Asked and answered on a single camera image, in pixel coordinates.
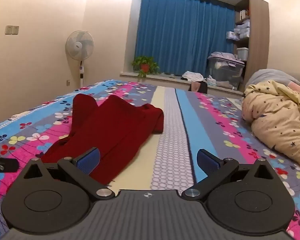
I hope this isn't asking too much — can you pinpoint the red knitted sweater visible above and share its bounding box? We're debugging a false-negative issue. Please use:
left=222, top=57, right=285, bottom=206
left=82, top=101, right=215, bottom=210
left=41, top=94, right=165, bottom=186

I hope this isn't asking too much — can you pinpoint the stack of white packs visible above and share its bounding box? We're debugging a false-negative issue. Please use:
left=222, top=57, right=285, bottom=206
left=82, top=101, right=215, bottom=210
left=226, top=20, right=250, bottom=40

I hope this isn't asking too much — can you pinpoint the white standing fan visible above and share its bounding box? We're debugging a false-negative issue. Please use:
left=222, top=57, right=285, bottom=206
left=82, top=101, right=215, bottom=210
left=65, top=30, right=95, bottom=88

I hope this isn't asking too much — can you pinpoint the wooden shelf unit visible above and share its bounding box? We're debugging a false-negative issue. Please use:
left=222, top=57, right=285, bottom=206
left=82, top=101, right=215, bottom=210
left=234, top=0, right=270, bottom=93

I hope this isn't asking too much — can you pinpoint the small white storage box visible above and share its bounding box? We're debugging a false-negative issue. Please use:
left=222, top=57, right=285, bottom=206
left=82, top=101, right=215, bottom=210
left=236, top=47, right=249, bottom=61

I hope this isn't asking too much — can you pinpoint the potted green plant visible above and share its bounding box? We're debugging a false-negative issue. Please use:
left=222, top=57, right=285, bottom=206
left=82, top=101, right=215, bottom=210
left=131, top=56, right=161, bottom=78

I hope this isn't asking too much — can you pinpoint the black and pink bag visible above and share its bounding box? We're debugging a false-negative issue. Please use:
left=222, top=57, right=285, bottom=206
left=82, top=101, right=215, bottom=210
left=189, top=80, right=208, bottom=93

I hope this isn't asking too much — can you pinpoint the cream star-print duvet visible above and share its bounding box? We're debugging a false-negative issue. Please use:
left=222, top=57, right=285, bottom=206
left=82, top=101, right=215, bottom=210
left=241, top=79, right=300, bottom=165

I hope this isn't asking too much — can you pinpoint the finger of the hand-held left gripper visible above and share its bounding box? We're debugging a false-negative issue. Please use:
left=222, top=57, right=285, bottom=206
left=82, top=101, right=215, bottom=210
left=0, top=156, right=18, bottom=183

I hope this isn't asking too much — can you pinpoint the window sill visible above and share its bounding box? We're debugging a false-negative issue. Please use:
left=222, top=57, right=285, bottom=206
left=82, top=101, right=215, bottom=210
left=119, top=71, right=244, bottom=95

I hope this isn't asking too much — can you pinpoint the grey pillow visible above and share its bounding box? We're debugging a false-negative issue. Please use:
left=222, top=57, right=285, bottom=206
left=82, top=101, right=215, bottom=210
left=245, top=69, right=300, bottom=90

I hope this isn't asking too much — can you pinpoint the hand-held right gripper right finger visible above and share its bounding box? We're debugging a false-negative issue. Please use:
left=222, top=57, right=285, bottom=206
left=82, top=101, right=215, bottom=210
left=181, top=149, right=278, bottom=202

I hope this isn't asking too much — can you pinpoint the floral striped bed sheet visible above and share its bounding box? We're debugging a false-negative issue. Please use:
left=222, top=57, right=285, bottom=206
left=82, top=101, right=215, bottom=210
left=0, top=79, right=300, bottom=240

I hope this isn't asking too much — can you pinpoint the pile of white clothes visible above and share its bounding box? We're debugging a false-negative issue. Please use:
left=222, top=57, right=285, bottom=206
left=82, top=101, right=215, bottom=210
left=182, top=71, right=205, bottom=82

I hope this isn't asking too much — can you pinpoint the blue curtain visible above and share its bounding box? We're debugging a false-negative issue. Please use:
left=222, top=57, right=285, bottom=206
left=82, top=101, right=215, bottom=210
left=134, top=0, right=237, bottom=75

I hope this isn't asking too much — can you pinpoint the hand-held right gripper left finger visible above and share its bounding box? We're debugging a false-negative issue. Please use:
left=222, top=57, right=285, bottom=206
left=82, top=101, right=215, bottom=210
left=22, top=147, right=115, bottom=201

